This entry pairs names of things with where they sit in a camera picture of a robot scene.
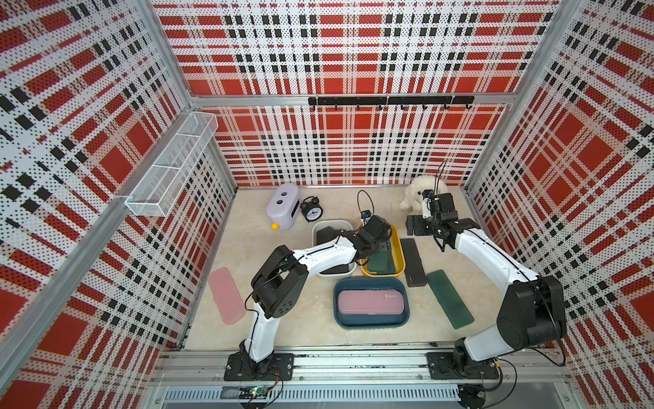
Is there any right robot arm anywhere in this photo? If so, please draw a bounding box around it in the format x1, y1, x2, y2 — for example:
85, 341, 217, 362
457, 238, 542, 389
406, 189, 566, 375

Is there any dark green pencil case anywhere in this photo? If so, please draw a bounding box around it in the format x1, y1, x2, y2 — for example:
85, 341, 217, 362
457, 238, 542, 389
366, 240, 395, 275

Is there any black pencil case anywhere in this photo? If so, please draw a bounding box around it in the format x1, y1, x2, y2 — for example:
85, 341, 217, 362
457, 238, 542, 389
324, 228, 350, 276
400, 239, 427, 287

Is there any white storage box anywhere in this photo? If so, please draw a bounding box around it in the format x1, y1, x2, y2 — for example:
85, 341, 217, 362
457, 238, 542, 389
312, 220, 356, 279

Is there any lilac plastic container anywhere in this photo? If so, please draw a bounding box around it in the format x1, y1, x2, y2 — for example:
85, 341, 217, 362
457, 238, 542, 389
266, 183, 300, 231

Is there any pink pencil case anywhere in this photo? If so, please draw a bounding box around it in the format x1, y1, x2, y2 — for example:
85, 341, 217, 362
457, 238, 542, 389
337, 290, 405, 315
208, 268, 246, 325

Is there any white plush dog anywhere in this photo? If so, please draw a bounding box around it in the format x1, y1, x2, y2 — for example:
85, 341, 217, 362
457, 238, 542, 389
399, 175, 436, 214

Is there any yellow storage box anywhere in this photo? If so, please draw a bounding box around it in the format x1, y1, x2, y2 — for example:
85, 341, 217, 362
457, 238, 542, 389
359, 224, 405, 278

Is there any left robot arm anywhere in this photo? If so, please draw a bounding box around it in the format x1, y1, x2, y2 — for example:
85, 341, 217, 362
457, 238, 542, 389
239, 215, 393, 368

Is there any dark grey pencil case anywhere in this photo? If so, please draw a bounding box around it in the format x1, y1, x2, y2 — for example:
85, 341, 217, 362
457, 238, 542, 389
316, 226, 339, 245

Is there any dark teal storage box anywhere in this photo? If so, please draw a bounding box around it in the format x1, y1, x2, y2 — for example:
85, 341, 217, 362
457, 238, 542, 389
333, 277, 410, 330

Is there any white wire basket shelf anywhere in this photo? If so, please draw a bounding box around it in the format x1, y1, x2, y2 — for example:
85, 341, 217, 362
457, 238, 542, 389
126, 112, 218, 217

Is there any metal base rail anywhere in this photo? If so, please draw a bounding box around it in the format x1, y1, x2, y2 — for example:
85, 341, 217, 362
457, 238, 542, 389
144, 343, 582, 408

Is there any black hook rail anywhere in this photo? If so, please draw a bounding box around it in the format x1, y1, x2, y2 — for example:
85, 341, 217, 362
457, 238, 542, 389
308, 95, 475, 107

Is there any black alarm clock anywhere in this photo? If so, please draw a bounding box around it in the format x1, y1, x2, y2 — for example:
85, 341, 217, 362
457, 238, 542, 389
300, 196, 324, 223

